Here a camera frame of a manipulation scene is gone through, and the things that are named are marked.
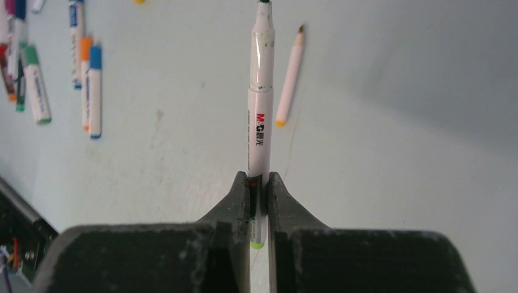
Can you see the orange cap marker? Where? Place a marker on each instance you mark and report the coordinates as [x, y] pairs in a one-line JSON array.
[[86, 43]]

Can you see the light green pen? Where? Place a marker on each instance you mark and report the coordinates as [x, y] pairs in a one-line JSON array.
[[259, 121]]

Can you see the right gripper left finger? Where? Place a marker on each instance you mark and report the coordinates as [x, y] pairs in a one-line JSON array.
[[208, 255]]

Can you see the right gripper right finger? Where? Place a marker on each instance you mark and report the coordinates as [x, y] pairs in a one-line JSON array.
[[306, 255]]

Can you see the red pen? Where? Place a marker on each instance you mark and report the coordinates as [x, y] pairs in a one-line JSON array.
[[8, 83]]

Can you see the large blue marker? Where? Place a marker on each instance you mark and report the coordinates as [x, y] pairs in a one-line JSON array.
[[76, 24]]

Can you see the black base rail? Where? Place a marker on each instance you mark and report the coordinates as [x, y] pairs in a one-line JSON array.
[[25, 234]]

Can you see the yellow pen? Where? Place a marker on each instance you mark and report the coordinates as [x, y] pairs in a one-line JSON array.
[[291, 78]]

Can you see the dark blue cap pen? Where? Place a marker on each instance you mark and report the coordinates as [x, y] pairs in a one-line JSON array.
[[16, 33]]

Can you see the green cap marker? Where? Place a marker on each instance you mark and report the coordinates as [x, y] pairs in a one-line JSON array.
[[35, 86]]

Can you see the purple pen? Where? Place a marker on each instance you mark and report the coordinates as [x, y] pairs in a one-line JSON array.
[[4, 20]]

